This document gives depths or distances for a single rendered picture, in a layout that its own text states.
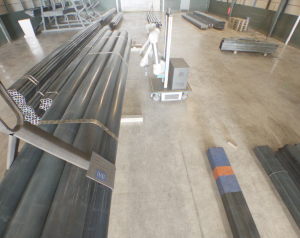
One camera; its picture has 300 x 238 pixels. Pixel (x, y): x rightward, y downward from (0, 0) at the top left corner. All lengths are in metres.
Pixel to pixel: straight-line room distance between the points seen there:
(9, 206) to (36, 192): 0.14
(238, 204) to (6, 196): 2.20
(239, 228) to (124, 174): 1.61
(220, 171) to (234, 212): 0.56
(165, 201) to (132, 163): 0.76
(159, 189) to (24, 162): 1.71
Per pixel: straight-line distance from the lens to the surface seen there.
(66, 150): 0.79
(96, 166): 0.86
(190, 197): 2.27
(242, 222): 2.24
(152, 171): 2.35
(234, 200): 2.28
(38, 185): 0.87
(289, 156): 2.89
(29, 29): 13.16
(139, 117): 2.96
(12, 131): 0.72
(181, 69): 3.21
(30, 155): 1.02
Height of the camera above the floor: 2.10
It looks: 43 degrees down
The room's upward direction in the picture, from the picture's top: straight up
